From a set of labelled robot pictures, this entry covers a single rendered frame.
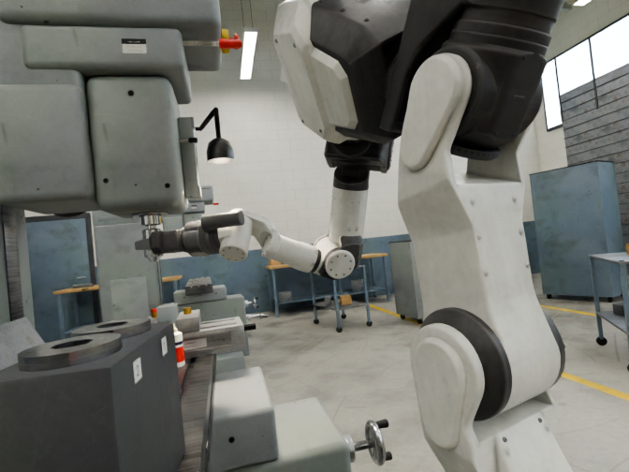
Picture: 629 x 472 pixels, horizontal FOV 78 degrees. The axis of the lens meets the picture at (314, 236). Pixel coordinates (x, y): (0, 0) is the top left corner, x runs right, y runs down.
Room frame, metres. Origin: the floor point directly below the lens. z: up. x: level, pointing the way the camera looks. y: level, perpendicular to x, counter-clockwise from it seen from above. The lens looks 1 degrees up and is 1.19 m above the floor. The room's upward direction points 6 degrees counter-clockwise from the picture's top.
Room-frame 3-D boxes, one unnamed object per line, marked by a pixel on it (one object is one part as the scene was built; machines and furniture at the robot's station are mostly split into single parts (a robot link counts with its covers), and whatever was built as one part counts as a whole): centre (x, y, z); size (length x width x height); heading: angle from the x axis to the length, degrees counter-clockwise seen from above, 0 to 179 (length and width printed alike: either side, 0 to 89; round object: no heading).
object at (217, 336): (1.13, 0.41, 0.97); 0.35 x 0.15 x 0.11; 105
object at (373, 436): (1.10, -0.08, 0.61); 0.16 x 0.12 x 0.12; 103
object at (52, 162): (0.95, 0.60, 1.47); 0.24 x 0.19 x 0.26; 13
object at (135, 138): (0.99, 0.42, 1.47); 0.21 x 0.19 x 0.32; 13
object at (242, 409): (0.99, 0.41, 0.77); 0.50 x 0.35 x 0.12; 103
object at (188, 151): (1.01, 0.30, 1.45); 0.04 x 0.04 x 0.21; 13
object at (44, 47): (0.98, 0.45, 1.68); 0.34 x 0.24 x 0.10; 103
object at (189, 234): (0.97, 0.32, 1.23); 0.13 x 0.12 x 0.10; 168
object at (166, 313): (1.12, 0.44, 1.03); 0.06 x 0.05 x 0.06; 15
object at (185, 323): (1.14, 0.39, 1.00); 0.15 x 0.06 x 0.04; 15
